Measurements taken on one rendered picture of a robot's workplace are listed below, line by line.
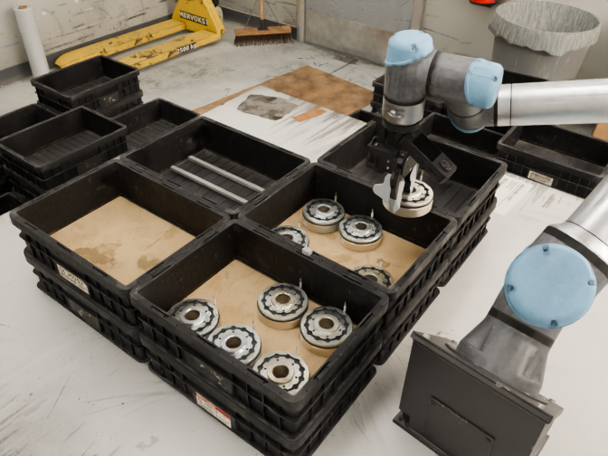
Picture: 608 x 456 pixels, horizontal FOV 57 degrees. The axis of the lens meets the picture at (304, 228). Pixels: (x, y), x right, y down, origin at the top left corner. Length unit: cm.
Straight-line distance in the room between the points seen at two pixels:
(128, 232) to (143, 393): 39
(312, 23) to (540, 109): 378
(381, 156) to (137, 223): 64
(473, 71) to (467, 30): 318
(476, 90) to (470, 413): 53
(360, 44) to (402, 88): 355
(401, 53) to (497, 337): 49
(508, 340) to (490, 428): 15
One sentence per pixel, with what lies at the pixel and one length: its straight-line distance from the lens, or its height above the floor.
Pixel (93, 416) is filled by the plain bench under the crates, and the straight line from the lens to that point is 123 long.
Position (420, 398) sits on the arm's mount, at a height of 81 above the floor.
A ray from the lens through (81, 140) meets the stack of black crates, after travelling 255.
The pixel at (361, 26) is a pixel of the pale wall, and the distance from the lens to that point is 450.
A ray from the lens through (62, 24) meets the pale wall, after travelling 467.
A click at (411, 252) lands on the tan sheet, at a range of 133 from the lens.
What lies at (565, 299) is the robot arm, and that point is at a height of 113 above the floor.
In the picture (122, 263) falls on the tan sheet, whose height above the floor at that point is 83.
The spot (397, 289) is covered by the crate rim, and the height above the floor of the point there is 93.
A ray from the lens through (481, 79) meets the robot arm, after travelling 97.
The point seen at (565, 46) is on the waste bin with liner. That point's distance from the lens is 337.
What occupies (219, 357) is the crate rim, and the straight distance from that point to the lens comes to 98.
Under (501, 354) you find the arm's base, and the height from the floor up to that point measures 96.
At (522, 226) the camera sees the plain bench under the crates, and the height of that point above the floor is 70.
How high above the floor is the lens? 168
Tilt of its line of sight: 38 degrees down
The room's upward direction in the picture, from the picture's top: 1 degrees clockwise
